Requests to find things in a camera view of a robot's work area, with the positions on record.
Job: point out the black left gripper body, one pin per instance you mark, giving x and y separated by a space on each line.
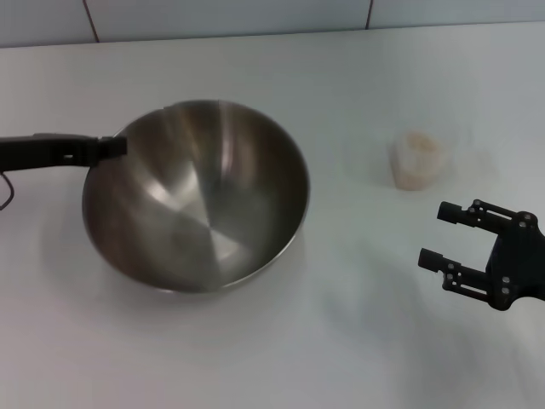
34 152

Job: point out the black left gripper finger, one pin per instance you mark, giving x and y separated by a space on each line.
111 147

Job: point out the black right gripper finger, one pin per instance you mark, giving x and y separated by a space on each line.
450 212
431 259

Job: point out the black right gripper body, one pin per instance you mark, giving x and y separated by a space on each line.
519 264

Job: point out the white uncooked rice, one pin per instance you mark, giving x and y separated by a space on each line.
419 162

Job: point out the clear plastic measuring cup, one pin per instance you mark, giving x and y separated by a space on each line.
457 142

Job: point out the large stainless steel bowl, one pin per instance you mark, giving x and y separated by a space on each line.
204 204

